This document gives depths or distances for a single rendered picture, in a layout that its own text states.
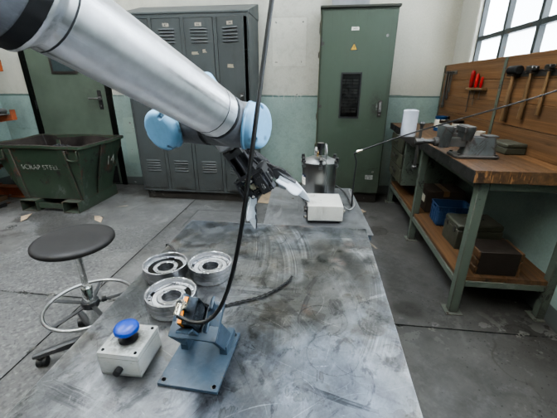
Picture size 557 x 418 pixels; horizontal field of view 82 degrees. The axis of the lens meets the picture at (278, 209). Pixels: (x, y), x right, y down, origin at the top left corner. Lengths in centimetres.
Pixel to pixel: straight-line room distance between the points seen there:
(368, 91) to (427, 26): 90
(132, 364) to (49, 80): 455
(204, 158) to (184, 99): 317
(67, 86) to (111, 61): 448
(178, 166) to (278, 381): 328
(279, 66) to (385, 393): 352
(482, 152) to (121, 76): 193
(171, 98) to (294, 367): 46
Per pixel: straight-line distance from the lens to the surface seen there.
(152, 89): 39
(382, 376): 61
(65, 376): 69
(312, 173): 156
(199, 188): 370
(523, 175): 190
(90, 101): 468
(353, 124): 347
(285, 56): 381
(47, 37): 34
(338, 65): 344
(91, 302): 179
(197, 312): 53
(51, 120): 507
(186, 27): 356
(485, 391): 183
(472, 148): 209
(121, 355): 61
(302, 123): 380
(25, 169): 413
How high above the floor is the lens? 125
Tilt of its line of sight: 22 degrees down
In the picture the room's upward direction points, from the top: straight up
